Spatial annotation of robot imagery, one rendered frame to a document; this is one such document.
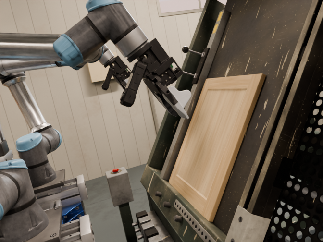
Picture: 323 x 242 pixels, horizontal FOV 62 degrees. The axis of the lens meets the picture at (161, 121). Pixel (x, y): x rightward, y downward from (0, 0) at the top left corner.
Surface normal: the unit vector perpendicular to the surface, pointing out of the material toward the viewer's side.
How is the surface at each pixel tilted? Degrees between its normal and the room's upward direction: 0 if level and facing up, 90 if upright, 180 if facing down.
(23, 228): 72
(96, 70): 90
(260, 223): 90
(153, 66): 90
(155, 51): 90
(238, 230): 58
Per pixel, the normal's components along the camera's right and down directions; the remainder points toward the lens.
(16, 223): 0.36, -0.22
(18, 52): 0.08, 0.55
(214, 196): -0.89, -0.32
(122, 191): 0.30, 0.11
